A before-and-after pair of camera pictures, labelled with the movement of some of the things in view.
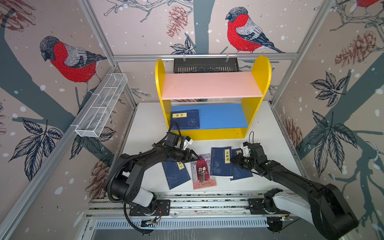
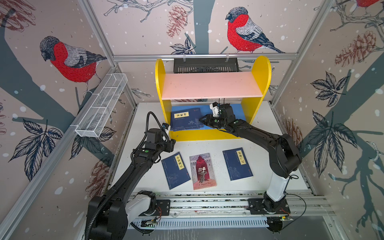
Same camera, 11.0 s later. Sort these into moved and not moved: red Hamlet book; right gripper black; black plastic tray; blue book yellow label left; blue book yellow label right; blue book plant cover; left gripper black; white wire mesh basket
Moved: right gripper black; left gripper black; blue book plant cover
Not moved: blue book yellow label left; blue book yellow label right; black plastic tray; white wire mesh basket; red Hamlet book
